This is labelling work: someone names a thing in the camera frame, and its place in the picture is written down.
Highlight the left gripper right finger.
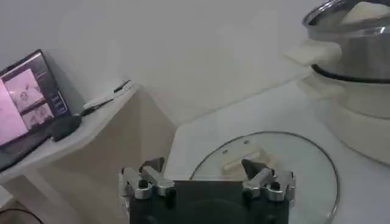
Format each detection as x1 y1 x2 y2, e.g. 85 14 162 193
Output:
241 158 297 203

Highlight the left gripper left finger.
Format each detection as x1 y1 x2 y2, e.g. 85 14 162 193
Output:
119 156 176 201

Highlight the round glass lid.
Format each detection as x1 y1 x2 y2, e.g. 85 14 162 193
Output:
189 131 341 224

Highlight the white side desk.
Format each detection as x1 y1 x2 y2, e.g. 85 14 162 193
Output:
0 82 177 224

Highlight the small black white device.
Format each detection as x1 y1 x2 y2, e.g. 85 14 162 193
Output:
83 79 132 111

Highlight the black computer mouse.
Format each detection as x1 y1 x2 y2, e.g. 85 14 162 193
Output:
49 114 83 142

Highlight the white electric cooker base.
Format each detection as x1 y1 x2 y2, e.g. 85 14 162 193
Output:
296 72 390 167

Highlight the black laptop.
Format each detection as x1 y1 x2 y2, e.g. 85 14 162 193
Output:
0 49 74 173

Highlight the steel perforated steamer pot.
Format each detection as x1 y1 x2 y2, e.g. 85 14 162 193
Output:
285 0 390 84

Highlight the thin black desk cable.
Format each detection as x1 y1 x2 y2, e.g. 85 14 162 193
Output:
80 97 116 117

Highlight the black floor cable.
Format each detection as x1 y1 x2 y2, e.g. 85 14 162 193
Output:
0 208 44 224

